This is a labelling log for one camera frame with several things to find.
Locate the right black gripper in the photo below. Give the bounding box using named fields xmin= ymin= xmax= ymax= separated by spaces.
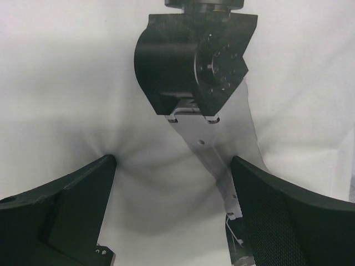
xmin=134 ymin=1 xmax=258 ymax=116

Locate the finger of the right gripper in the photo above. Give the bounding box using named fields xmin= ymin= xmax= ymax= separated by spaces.
xmin=225 ymin=216 xmax=255 ymax=265
xmin=165 ymin=115 xmax=242 ymax=220

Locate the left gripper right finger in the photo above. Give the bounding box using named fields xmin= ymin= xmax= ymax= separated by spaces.
xmin=231 ymin=156 xmax=354 ymax=266

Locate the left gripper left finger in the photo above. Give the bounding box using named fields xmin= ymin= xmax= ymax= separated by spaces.
xmin=1 ymin=155 xmax=116 ymax=265

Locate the white t shirt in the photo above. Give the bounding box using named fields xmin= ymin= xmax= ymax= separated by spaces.
xmin=1 ymin=1 xmax=354 ymax=265

